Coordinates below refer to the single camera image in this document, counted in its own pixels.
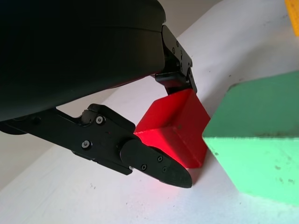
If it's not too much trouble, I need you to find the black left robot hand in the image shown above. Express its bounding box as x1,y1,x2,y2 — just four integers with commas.
0,0,197,189

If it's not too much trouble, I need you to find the red cube block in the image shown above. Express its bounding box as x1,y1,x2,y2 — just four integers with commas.
133,89,212,169

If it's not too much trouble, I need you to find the green cube block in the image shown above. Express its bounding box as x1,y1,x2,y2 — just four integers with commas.
202,71,299,207

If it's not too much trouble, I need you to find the yellow cube block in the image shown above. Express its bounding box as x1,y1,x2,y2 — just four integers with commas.
285,0,299,37

